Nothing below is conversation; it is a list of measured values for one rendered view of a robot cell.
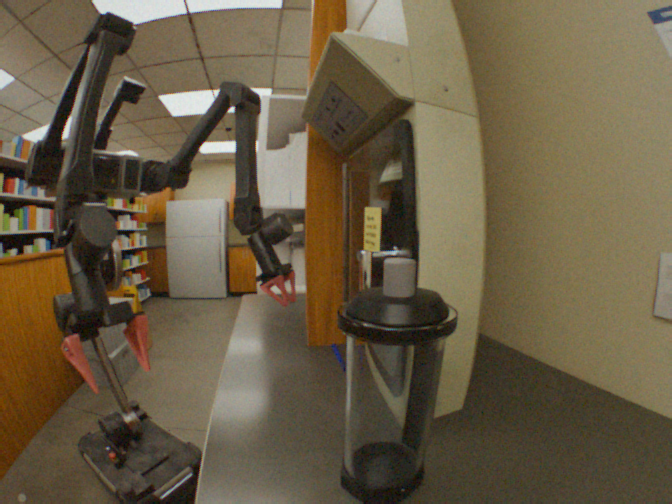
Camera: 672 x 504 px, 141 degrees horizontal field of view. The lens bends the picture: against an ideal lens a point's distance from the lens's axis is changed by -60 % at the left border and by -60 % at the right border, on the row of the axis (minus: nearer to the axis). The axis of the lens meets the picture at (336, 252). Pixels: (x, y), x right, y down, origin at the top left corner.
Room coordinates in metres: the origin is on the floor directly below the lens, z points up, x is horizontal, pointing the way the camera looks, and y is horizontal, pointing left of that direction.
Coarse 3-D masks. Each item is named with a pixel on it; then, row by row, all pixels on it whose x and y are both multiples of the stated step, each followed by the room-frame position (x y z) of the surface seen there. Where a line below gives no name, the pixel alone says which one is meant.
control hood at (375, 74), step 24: (336, 48) 0.34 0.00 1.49; (360, 48) 0.33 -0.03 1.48; (384, 48) 0.34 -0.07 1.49; (336, 72) 0.39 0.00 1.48; (360, 72) 0.35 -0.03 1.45; (384, 72) 0.34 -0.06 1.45; (408, 72) 0.35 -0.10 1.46; (312, 96) 0.51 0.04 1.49; (360, 96) 0.40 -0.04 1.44; (384, 96) 0.36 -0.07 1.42; (408, 96) 0.35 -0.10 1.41; (384, 120) 0.43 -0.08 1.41
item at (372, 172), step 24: (408, 120) 0.36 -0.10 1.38; (384, 144) 0.43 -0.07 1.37; (408, 144) 0.35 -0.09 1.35; (360, 168) 0.54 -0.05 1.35; (384, 168) 0.43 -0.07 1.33; (408, 168) 0.35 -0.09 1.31; (360, 192) 0.54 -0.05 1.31; (384, 192) 0.43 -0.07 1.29; (408, 192) 0.36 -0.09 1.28; (360, 216) 0.54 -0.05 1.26; (384, 216) 0.43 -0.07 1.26; (408, 216) 0.36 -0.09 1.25; (360, 240) 0.54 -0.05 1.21; (384, 240) 0.43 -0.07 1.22; (408, 240) 0.36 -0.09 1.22
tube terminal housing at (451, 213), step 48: (384, 0) 0.41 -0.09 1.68; (432, 0) 0.37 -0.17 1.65; (432, 48) 0.36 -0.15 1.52; (432, 96) 0.36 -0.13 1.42; (432, 144) 0.35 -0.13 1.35; (480, 144) 0.40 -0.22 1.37; (432, 192) 0.35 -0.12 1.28; (480, 192) 0.37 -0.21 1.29; (432, 240) 0.35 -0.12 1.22; (480, 240) 0.37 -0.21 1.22; (432, 288) 0.35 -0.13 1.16; (480, 288) 0.38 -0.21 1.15
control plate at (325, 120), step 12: (324, 96) 0.48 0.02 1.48; (336, 96) 0.45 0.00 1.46; (324, 108) 0.52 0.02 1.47; (336, 108) 0.49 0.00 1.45; (348, 108) 0.46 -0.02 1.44; (312, 120) 0.60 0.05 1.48; (324, 120) 0.56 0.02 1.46; (336, 120) 0.52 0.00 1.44; (348, 120) 0.49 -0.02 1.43; (360, 120) 0.46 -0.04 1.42; (324, 132) 0.61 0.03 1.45; (348, 132) 0.53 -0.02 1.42; (336, 144) 0.62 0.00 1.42
